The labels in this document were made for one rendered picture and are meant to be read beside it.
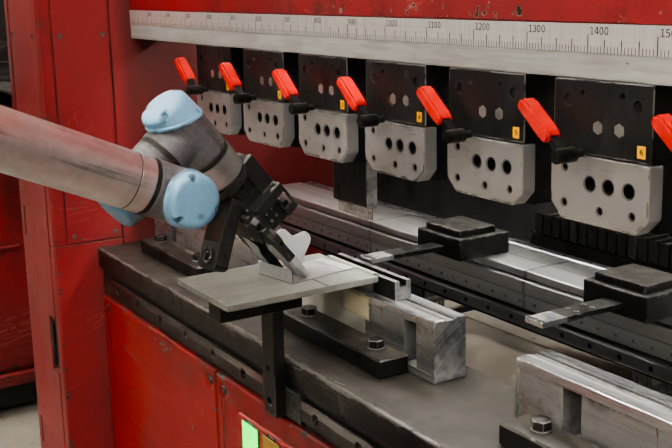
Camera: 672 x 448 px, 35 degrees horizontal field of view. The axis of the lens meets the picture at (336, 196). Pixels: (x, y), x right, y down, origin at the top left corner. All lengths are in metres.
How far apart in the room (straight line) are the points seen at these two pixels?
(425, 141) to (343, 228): 0.75
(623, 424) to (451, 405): 0.29
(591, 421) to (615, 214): 0.27
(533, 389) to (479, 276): 0.48
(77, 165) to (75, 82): 1.11
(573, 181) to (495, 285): 0.59
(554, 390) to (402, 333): 0.33
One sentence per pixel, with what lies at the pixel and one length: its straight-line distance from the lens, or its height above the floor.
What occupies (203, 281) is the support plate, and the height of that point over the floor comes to 1.00.
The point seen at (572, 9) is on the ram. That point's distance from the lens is 1.24.
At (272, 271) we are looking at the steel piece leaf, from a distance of 1.66.
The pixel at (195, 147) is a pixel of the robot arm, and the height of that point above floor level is 1.23.
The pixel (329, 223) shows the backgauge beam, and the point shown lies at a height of 0.95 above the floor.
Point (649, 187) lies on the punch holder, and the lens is 1.17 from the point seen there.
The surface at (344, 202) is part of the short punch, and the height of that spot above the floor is 1.10.
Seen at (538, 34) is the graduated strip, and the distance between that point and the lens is 1.28.
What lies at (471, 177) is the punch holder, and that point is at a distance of 1.39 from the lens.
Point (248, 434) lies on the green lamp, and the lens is 1.56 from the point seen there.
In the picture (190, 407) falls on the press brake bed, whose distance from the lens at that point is 2.10.
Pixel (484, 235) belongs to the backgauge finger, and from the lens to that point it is 1.82.
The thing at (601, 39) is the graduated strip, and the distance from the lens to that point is 1.21.
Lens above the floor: 1.45
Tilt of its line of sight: 12 degrees down
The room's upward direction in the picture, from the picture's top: 1 degrees counter-clockwise
